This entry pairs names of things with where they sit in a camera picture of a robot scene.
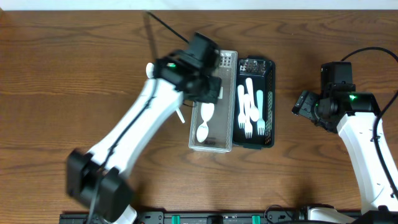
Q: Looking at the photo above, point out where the white plastic spoon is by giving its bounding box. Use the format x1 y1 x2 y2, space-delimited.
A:
196 121 209 142
175 108 185 123
146 63 154 79
200 103 215 123

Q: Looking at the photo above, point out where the white plastic fork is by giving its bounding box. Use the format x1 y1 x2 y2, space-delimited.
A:
237 85 246 129

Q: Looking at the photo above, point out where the mint green plastic fork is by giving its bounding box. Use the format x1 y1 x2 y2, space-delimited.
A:
256 90 266 136

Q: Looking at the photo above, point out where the pink plastic spoon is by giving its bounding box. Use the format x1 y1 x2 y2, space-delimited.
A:
245 78 259 122

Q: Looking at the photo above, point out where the pale pink plastic fork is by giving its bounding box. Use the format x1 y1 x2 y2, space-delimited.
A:
244 94 252 139

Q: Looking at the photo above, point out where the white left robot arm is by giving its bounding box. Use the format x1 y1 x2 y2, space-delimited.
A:
66 51 223 223

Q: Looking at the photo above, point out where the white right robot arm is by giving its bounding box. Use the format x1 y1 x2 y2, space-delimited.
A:
292 90 397 223

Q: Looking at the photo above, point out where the clear plastic basket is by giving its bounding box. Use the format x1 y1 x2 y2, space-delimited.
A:
188 50 238 153

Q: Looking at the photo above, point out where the black plastic basket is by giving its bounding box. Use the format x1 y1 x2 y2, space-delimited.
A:
232 56 275 149

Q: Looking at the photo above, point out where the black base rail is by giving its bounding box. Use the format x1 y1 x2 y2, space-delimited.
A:
58 203 398 224

